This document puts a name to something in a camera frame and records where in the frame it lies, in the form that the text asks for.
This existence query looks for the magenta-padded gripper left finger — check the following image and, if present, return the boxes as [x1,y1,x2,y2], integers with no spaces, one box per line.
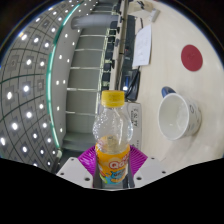
[55,144,100,190]

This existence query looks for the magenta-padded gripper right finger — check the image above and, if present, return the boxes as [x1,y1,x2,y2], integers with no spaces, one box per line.
[127,144,168,189]

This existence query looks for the yellow-capped clear drink bottle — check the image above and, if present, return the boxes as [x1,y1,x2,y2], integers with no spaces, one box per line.
[92,89,134,186]

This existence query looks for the white patterned mug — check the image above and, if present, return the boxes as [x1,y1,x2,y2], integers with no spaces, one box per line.
[157,86,203,141]

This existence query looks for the black conference desk phone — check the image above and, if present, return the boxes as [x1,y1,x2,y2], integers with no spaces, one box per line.
[122,68,142,103]

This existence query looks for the ceiling lights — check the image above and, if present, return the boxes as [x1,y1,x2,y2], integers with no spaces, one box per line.
[0,0,85,168]

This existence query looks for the flat round red coaster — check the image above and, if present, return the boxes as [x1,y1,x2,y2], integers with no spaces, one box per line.
[180,44,204,73]

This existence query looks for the dark office chairs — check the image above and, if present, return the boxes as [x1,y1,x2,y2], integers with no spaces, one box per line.
[101,18,122,93]

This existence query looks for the white printed paper sheet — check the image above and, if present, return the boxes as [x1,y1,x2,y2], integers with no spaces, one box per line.
[131,23,153,68]

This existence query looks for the white power strip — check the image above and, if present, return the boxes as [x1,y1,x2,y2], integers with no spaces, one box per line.
[149,8,161,23]

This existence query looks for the small open white box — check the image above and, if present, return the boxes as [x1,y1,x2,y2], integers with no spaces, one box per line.
[128,0,153,16]

